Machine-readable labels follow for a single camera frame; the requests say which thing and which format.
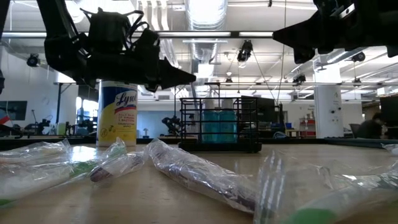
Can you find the red storage shelf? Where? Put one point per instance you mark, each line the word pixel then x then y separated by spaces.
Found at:
pixel 308 127

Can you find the teal mouthwash bottle white cap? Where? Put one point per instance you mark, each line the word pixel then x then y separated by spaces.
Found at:
pixel 211 127
pixel 228 127

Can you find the teal toothbrush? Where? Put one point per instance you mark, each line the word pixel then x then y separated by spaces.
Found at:
pixel 34 174

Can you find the black overhead camera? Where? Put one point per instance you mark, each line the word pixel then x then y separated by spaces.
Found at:
pixel 245 49

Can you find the white square pillar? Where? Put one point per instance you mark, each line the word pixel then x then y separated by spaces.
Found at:
pixel 328 109

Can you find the black background robot arm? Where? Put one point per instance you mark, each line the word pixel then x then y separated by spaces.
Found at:
pixel 171 124

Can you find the silver ceiling air duct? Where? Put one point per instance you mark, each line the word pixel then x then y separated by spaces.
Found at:
pixel 206 18

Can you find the black ceiling camera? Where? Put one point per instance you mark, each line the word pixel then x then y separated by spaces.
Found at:
pixel 32 60
pixel 299 79
pixel 358 57

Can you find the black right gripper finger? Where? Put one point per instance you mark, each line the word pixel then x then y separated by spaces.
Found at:
pixel 304 32

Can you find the purple toothbrush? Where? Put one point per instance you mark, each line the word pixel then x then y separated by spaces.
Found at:
pixel 199 174
pixel 115 168

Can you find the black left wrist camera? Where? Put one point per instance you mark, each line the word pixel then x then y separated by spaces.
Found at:
pixel 109 31

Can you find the person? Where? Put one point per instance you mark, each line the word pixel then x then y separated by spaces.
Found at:
pixel 371 127

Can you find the green toothbrush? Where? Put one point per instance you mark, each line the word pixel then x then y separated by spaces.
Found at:
pixel 326 199

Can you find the Lysol wipes canister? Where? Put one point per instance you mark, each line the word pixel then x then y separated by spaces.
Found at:
pixel 118 118

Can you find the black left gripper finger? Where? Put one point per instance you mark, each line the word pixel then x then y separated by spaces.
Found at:
pixel 174 74

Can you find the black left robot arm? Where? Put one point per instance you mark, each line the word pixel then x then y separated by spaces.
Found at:
pixel 59 46

